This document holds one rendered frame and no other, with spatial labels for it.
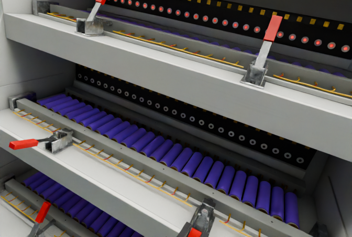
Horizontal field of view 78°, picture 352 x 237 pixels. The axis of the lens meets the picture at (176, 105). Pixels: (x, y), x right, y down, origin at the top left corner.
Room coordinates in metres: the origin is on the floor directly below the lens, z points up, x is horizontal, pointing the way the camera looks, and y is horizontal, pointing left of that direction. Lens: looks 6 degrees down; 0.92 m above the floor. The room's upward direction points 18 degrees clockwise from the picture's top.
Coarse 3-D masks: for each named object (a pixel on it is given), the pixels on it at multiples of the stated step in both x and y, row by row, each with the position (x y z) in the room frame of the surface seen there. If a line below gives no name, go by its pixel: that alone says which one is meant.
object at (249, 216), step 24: (48, 120) 0.40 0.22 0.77; (96, 144) 0.36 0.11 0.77; (120, 144) 0.36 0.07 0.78; (120, 168) 0.33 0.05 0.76; (144, 168) 0.33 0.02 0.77; (168, 168) 0.33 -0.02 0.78; (192, 192) 0.30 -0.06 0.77; (216, 192) 0.30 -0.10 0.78; (240, 216) 0.28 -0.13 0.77; (264, 216) 0.28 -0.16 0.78
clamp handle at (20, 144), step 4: (56, 136) 0.34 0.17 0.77; (20, 140) 0.30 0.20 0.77; (24, 140) 0.30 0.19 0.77; (28, 140) 0.30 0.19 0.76; (32, 140) 0.31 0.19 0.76; (36, 140) 0.31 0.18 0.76; (40, 140) 0.32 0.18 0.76; (44, 140) 0.33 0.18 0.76; (48, 140) 0.33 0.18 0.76; (52, 140) 0.34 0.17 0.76; (12, 144) 0.28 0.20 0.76; (16, 144) 0.28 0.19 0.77; (20, 144) 0.29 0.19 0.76; (24, 144) 0.29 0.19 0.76; (28, 144) 0.30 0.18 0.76; (32, 144) 0.30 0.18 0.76; (36, 144) 0.31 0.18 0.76; (12, 148) 0.28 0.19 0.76; (16, 148) 0.28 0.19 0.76; (20, 148) 0.29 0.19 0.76; (24, 148) 0.29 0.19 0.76
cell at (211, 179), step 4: (216, 164) 0.37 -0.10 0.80; (220, 164) 0.37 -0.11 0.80; (212, 168) 0.36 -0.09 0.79; (216, 168) 0.36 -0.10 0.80; (220, 168) 0.36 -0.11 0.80; (212, 172) 0.35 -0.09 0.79; (216, 172) 0.35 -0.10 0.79; (220, 172) 0.36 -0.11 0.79; (208, 176) 0.34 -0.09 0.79; (212, 176) 0.34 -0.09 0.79; (216, 176) 0.34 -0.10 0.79; (208, 180) 0.33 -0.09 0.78; (212, 180) 0.33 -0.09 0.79; (216, 180) 0.33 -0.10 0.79; (212, 184) 0.32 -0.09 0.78; (216, 184) 0.33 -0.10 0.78
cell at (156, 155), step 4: (168, 140) 0.41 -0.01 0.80; (164, 144) 0.39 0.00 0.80; (168, 144) 0.40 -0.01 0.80; (172, 144) 0.41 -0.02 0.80; (160, 148) 0.38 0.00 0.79; (164, 148) 0.38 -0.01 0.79; (168, 148) 0.39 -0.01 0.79; (156, 152) 0.37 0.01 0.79; (160, 152) 0.37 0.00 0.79; (164, 152) 0.38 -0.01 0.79; (152, 156) 0.36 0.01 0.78; (156, 156) 0.36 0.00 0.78; (160, 156) 0.36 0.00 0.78; (156, 160) 0.36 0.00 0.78
